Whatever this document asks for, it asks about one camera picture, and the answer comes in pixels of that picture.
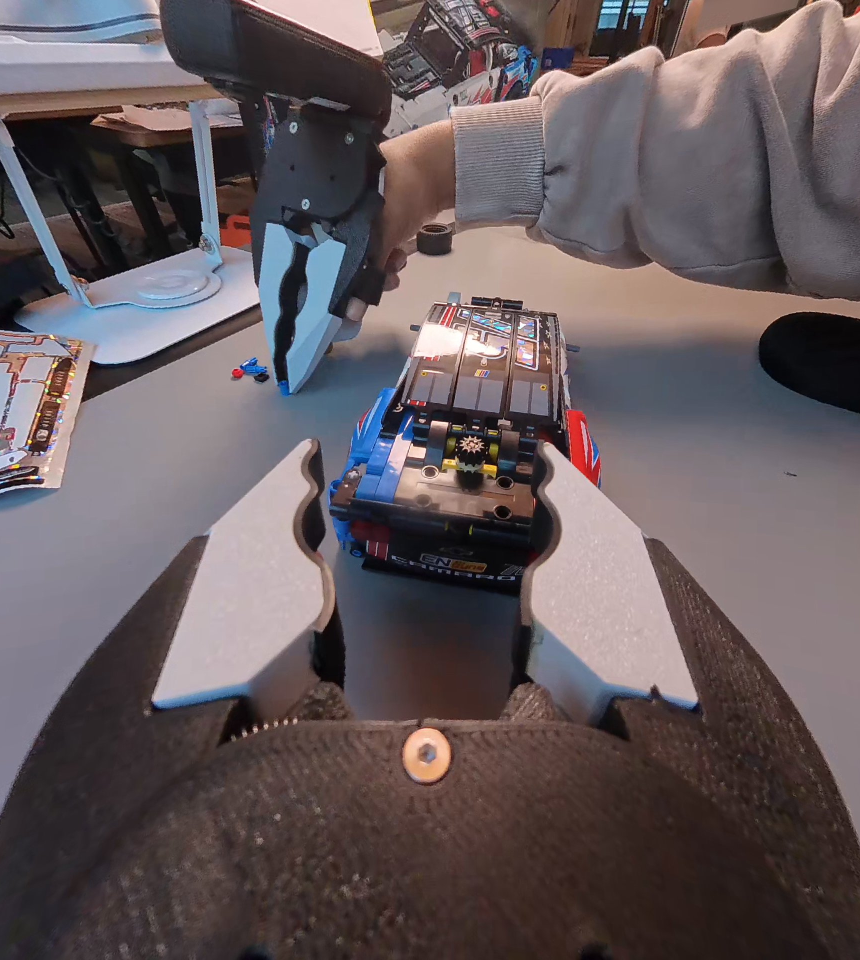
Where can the wooden table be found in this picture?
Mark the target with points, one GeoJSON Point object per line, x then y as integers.
{"type": "Point", "coordinates": [40, 107]}

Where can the person's right hand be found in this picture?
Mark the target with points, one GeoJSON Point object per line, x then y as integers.
{"type": "Point", "coordinates": [415, 187]}

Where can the lego race car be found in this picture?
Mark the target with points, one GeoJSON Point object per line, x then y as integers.
{"type": "Point", "coordinates": [460, 480]}

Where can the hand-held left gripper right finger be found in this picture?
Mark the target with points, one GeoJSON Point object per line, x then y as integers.
{"type": "Point", "coordinates": [602, 600]}

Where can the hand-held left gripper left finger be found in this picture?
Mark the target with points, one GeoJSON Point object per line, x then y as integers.
{"type": "Point", "coordinates": [250, 592]}

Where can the holographic sticker sheet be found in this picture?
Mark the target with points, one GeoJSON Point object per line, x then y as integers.
{"type": "Point", "coordinates": [2, 420]}

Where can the white desk lamp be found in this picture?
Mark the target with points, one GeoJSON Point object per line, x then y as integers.
{"type": "Point", "coordinates": [167, 300]}

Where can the lego set box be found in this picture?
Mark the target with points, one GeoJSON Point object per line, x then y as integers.
{"type": "Point", "coordinates": [460, 52]}

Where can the lego instruction booklet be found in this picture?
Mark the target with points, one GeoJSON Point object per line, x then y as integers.
{"type": "Point", "coordinates": [40, 11]}

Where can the person's right forearm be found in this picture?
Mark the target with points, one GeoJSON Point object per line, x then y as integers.
{"type": "Point", "coordinates": [700, 150]}

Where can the orange box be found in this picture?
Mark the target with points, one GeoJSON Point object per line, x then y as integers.
{"type": "Point", "coordinates": [236, 229]}

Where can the black round pad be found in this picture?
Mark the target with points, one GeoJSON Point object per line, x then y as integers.
{"type": "Point", "coordinates": [842, 367]}

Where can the black lego tire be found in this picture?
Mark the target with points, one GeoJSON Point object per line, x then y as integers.
{"type": "Point", "coordinates": [435, 240]}

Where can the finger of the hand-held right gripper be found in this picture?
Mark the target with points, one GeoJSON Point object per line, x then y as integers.
{"type": "Point", "coordinates": [276, 285]}
{"type": "Point", "coordinates": [321, 322]}

